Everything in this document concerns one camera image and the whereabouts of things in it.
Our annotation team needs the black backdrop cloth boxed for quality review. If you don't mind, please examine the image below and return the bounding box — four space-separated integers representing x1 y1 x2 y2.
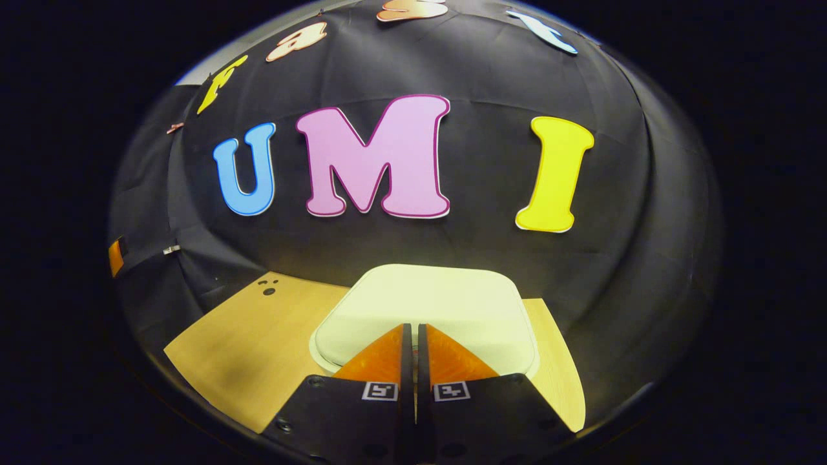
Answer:
109 0 723 440

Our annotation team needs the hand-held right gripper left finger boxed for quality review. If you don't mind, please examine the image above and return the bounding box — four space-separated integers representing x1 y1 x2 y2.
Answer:
262 323 414 465

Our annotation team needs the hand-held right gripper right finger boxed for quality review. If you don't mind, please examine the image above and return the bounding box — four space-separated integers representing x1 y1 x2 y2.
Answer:
417 323 576 465

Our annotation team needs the green desktop garbage bin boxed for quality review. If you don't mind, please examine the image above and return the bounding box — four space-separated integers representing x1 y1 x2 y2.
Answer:
309 263 540 382

